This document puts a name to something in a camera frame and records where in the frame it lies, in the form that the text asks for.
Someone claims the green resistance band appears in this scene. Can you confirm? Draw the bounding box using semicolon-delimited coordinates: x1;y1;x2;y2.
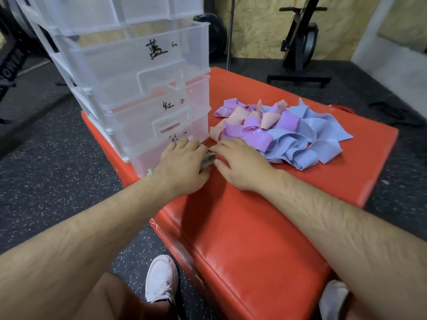
199;152;217;171

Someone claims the metal barbell pole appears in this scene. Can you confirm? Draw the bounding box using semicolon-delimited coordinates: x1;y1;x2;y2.
226;0;236;72

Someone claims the pile of peach resistance bands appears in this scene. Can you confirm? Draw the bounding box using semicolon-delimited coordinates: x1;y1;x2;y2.
209;99;289;142

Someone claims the person's white shoe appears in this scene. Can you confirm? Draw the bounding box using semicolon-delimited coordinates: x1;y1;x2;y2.
318;280;349;320
145;254;179;304

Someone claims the black exercise bike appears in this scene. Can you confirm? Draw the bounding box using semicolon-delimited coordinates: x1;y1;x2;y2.
267;0;333;88

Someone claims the person's right white shoe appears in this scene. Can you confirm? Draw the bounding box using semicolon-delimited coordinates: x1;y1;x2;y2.
318;280;349;320

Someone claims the clear unlabelled plastic drawer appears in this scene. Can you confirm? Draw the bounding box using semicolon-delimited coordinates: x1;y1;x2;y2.
26;0;205;36

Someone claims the person's right forearm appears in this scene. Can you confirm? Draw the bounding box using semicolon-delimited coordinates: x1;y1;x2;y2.
264;170;427;320

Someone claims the white plastic drawer unit frame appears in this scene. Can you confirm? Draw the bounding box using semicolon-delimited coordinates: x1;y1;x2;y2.
13;0;134;164

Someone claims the clear large plastic drawer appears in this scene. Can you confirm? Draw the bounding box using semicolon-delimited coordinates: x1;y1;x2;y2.
53;21;211;110

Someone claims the person's left hand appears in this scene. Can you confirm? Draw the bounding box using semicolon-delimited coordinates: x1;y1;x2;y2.
153;138;213;199

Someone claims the person's right hand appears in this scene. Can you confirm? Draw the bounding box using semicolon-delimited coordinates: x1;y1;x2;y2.
208;138;285;194

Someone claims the red padded plyo box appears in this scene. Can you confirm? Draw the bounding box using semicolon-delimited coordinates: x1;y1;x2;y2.
81;66;399;320

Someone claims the person's left forearm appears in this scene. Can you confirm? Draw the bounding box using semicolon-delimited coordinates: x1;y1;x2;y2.
0;176;169;320

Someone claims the pile of blue resistance bands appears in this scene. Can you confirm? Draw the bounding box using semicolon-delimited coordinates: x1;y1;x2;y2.
262;98;354;171

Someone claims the pile of purple resistance bands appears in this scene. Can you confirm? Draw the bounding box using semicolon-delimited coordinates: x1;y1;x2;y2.
213;98;301;153

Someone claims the black weight plate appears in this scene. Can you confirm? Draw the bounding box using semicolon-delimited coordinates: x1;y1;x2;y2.
193;13;228;61

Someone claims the person's right leg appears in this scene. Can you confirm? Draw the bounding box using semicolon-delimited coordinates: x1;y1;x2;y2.
345;292;371;320

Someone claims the person's left white shoe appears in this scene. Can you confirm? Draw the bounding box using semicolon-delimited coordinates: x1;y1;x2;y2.
145;254;179;304

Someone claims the black gym rack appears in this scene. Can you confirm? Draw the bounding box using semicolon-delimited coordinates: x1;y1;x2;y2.
0;0;67;125

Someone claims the person's leg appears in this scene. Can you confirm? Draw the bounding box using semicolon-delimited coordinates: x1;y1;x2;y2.
345;292;371;320
71;272;175;320

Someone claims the person's left leg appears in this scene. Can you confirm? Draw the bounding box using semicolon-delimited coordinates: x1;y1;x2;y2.
71;272;175;320

